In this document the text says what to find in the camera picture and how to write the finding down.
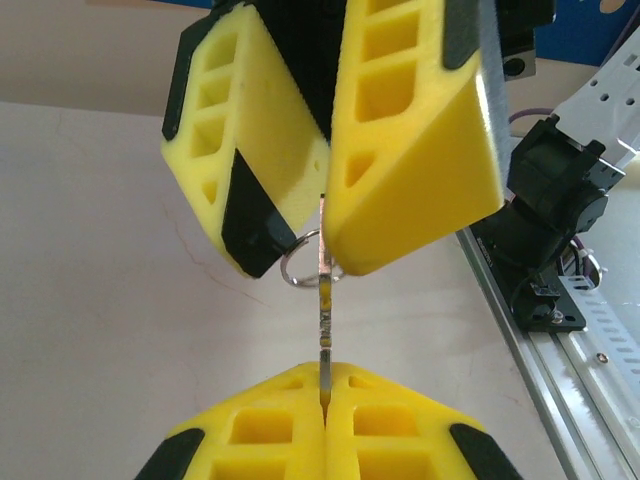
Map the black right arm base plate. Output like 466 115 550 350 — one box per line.
472 219 589 332

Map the aluminium mounting rail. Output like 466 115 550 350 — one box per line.
457 229 640 480

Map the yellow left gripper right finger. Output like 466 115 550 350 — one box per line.
323 362 525 480

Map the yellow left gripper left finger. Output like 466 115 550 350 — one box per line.
132 362 327 480

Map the silver key with ring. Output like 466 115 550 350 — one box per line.
279 192 347 406

